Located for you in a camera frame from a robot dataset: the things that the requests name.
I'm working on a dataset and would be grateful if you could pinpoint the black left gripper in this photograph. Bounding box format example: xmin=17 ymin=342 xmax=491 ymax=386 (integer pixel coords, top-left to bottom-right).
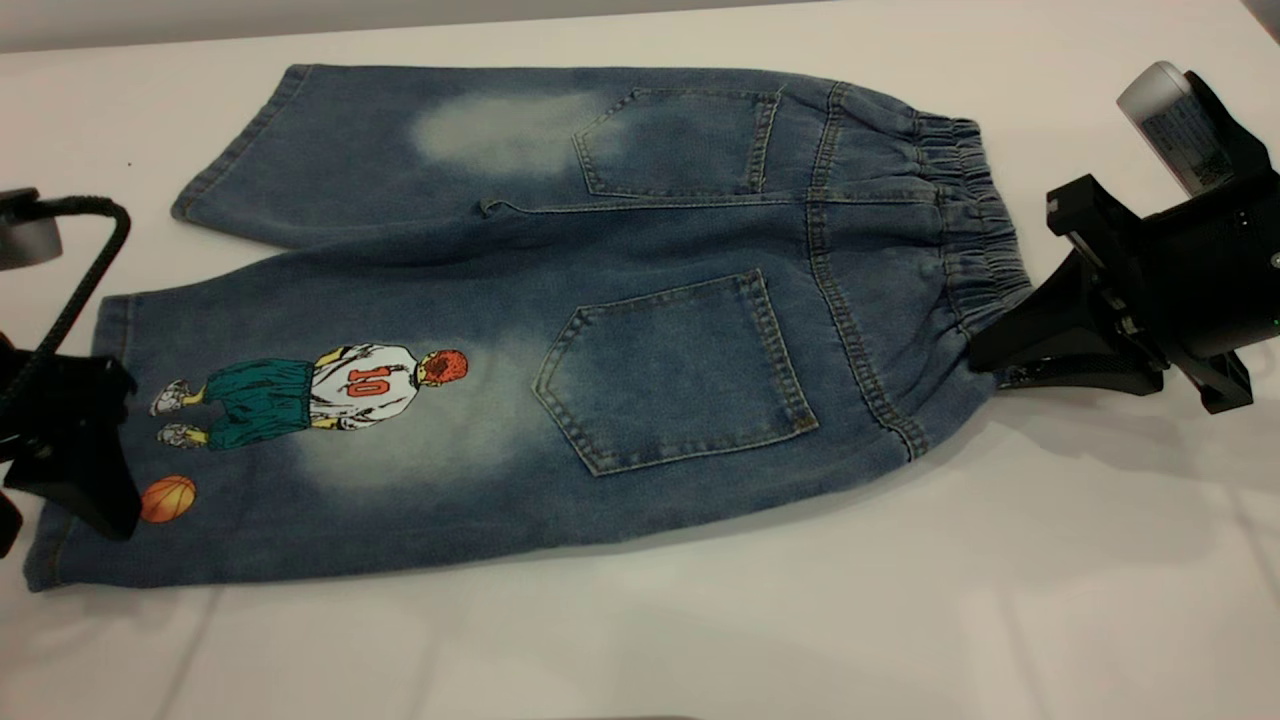
xmin=0 ymin=335 xmax=143 ymax=559

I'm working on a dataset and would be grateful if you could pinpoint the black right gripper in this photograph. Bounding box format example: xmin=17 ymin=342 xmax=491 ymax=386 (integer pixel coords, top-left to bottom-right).
xmin=968 ymin=170 xmax=1280 ymax=413

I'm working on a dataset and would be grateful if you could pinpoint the blue denim shorts basketball print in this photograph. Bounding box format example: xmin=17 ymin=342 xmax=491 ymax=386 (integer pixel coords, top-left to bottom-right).
xmin=22 ymin=63 xmax=1036 ymax=593

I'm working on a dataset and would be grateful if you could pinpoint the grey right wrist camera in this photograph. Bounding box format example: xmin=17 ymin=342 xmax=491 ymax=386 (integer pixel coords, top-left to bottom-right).
xmin=1117 ymin=62 xmax=1236 ymax=196

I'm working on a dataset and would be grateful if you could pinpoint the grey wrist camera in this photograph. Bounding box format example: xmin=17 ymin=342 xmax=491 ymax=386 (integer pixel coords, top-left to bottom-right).
xmin=0 ymin=188 xmax=63 ymax=271
xmin=1117 ymin=62 xmax=1236 ymax=196

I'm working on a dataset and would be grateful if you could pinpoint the black braided cable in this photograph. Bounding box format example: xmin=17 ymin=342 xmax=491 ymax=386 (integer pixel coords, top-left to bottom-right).
xmin=0 ymin=195 xmax=133 ymax=421

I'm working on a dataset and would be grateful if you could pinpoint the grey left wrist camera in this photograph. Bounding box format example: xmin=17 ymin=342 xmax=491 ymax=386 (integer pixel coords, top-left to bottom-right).
xmin=0 ymin=188 xmax=63 ymax=271

